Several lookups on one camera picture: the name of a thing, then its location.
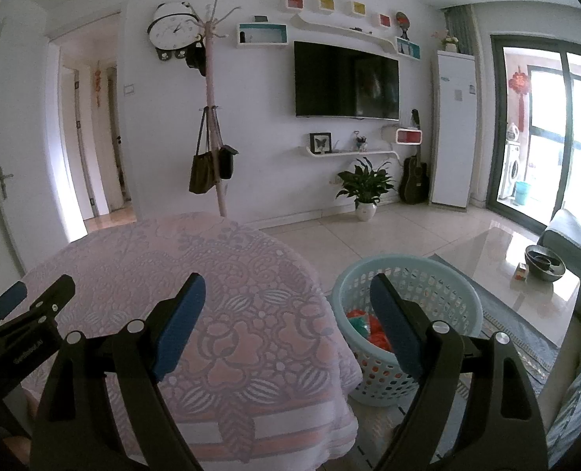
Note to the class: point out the red square wall box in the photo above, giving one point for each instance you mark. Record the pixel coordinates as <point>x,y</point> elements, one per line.
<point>295,2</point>
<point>384,19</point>

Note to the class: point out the glass sliding door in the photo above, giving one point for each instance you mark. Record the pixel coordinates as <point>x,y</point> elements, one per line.
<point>560,132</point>

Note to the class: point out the dark acoustic guitar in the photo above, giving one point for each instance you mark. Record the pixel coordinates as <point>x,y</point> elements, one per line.
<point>414,181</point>

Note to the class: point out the white curved wall shelf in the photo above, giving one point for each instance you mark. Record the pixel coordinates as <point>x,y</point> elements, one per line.
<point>349,154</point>

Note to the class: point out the panda wall clock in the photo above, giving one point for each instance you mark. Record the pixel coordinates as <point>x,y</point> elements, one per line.
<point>172,32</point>

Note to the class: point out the long white wall shelf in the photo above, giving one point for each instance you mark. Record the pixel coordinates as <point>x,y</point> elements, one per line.
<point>349,32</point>

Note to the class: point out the red and white wall box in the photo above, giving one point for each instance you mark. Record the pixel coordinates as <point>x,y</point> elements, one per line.
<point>408,136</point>

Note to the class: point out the small black bag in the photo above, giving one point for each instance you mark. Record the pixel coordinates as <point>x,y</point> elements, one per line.
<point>226,162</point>

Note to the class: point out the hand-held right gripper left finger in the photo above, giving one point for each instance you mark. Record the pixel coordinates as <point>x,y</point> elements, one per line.
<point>182,324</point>

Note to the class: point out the small teal box shelf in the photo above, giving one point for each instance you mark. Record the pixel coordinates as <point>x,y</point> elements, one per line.
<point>409,48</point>

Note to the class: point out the grey sofa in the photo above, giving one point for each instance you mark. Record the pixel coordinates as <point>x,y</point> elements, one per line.
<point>577,235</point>

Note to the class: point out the white washing machine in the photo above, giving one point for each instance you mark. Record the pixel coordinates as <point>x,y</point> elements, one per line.
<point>511,171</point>

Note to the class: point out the small cube box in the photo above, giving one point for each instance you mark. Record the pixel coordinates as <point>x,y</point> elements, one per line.
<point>519,272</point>

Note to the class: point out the dark metal bowl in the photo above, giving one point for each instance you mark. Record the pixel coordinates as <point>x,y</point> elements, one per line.
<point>545,265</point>

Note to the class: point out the glass coffee table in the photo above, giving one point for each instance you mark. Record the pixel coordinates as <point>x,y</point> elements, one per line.
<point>491,265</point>

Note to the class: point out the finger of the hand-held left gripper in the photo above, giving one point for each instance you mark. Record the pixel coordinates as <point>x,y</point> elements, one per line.
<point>8,299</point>
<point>45,299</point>

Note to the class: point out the black butterfly picture frame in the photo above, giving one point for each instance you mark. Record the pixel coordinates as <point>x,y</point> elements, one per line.
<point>320,143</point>

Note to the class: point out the red knot decoration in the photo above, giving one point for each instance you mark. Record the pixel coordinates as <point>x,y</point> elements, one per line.
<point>518,81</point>

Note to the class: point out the potted green plant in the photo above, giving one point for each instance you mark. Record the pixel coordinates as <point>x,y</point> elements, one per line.
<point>366,181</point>

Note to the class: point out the round decorative fan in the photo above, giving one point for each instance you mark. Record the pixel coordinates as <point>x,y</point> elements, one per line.
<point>402,22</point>

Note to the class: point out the yellow square wall box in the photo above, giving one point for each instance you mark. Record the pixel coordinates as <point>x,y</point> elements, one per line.
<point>326,4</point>
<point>359,7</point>

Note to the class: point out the small shelf ornament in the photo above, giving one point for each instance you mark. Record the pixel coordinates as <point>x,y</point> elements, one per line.
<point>360,142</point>

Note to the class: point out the teal sponge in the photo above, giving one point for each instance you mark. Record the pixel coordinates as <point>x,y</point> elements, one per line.
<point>359,326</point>

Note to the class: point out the black hat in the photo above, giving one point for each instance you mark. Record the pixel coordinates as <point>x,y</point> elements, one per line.
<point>197,59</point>

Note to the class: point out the brown tote bag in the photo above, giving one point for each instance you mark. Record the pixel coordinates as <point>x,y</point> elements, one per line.
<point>202,171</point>

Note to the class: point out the light blue plastic basket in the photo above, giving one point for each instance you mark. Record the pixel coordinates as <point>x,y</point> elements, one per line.
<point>447,294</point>

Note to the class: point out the large teal box shelf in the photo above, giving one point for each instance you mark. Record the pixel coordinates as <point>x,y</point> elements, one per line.
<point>263,35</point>

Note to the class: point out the white door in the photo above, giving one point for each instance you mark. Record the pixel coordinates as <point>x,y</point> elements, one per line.
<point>30,157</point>

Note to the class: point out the blue bucket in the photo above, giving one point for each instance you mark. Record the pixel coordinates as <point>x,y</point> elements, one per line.
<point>522,194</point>

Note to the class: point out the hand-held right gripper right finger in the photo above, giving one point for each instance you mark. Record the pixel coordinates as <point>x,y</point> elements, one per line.
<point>393,324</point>

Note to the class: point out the wall-mounted television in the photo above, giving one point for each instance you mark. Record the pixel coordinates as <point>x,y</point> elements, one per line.
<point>344,81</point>

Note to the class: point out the red hanging ornament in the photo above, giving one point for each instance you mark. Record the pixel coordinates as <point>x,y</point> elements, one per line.
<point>97,81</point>

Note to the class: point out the white standing air conditioner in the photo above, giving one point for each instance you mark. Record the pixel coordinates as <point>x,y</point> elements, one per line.
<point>452,132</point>

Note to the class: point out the pink floral tablecloth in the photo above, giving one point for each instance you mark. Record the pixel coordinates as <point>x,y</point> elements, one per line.
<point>246,279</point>

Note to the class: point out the small flower vase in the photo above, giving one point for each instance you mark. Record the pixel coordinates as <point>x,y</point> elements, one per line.
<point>450,44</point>

